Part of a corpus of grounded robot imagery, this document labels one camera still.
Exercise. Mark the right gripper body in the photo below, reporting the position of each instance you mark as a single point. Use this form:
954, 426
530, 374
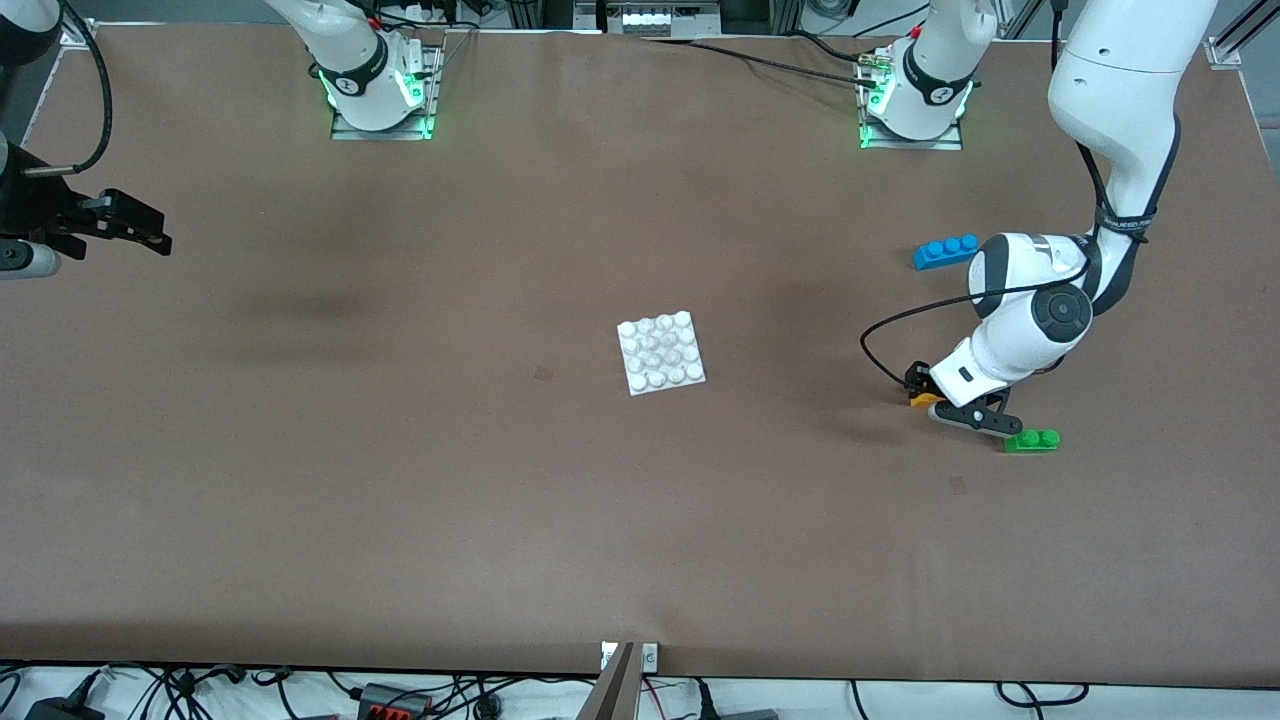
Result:
40, 205

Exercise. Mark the yellow toy block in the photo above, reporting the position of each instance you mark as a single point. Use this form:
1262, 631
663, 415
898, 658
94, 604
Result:
922, 400

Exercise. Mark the white studded base plate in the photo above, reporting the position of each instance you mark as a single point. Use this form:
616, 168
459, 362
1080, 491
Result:
660, 355

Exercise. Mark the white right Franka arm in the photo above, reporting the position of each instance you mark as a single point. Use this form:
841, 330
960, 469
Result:
360, 50

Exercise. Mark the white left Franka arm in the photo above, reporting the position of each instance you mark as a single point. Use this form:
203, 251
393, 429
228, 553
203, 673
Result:
1130, 60

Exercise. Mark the green toy block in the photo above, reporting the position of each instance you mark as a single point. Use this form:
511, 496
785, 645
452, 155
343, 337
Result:
1030, 441

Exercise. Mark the blue toy block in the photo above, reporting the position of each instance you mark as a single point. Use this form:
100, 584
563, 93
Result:
945, 253

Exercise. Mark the grey power adapter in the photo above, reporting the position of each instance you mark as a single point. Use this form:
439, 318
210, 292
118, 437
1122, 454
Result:
750, 715

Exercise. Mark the brown wooden beam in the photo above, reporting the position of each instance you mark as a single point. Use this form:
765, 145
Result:
615, 695

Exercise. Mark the grey power strip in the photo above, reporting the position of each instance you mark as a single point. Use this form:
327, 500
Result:
650, 18

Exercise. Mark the black power adapter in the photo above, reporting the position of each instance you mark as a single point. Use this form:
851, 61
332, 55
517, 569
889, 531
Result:
60, 712

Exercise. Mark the orange black connector box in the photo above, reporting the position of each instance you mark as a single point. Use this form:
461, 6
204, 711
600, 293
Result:
390, 705

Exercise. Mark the aluminium frame profile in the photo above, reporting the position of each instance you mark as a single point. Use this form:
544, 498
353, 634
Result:
78, 33
1235, 40

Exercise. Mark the white metal bracket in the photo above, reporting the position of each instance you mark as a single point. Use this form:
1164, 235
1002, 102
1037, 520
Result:
607, 655
650, 657

